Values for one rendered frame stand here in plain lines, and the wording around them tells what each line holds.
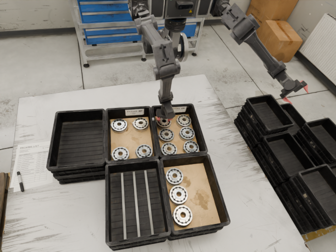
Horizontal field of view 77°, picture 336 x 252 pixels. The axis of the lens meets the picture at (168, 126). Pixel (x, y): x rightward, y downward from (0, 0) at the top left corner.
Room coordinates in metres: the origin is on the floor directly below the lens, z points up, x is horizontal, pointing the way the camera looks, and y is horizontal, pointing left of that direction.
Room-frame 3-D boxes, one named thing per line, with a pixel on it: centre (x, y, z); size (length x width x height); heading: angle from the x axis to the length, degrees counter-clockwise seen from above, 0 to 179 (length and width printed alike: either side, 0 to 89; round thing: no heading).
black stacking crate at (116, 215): (0.34, 0.10, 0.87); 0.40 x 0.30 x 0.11; 18
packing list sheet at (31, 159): (0.50, 0.80, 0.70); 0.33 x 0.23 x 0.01; 26
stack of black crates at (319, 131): (1.27, -1.46, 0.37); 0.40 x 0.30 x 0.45; 26
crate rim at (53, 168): (0.63, 0.51, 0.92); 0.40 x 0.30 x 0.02; 18
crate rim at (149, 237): (0.34, 0.10, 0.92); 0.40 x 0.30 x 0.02; 18
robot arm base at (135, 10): (1.14, 0.25, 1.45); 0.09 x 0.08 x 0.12; 116
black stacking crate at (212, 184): (0.43, -0.19, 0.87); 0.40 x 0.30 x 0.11; 18
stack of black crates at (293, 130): (1.63, -1.29, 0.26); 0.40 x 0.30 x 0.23; 26
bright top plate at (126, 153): (0.59, 0.25, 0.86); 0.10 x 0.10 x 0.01
